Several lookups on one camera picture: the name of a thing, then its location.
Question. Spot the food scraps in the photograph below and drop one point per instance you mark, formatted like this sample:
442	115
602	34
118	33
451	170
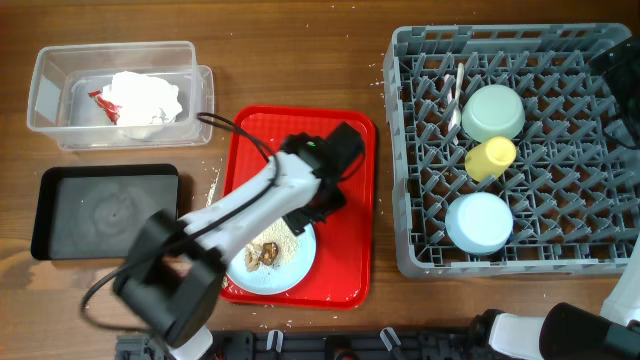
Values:
272	248

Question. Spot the white napkin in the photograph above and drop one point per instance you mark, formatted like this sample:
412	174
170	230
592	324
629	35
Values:
143	99

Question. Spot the yellow cup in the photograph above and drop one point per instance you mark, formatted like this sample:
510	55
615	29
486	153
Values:
490	158

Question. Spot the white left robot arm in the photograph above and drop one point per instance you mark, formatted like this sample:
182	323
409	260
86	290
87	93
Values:
173	273

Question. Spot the red snack wrapper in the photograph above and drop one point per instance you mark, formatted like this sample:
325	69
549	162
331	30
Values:
111	110

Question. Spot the light blue plate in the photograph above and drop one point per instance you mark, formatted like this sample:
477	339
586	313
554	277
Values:
271	281

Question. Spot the clear plastic waste bin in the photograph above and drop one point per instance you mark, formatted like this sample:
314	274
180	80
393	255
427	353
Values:
64	77

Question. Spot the grey dishwasher rack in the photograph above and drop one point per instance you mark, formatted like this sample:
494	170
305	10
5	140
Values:
573	188

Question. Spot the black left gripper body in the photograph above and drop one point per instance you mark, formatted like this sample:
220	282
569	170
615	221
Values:
320	204

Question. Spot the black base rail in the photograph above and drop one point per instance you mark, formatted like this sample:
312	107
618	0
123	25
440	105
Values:
423	345

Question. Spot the white plastic spoon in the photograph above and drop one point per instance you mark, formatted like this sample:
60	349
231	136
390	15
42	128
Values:
456	116

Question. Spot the black waste tray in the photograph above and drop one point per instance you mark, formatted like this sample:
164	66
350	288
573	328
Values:
94	212

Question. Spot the red plastic tray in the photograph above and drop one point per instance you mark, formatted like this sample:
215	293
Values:
340	275

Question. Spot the light blue bowl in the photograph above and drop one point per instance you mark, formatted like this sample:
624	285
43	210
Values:
479	223

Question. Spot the white plastic fork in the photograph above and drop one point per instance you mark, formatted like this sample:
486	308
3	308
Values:
450	85

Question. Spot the green bowl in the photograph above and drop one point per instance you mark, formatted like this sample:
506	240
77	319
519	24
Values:
493	110

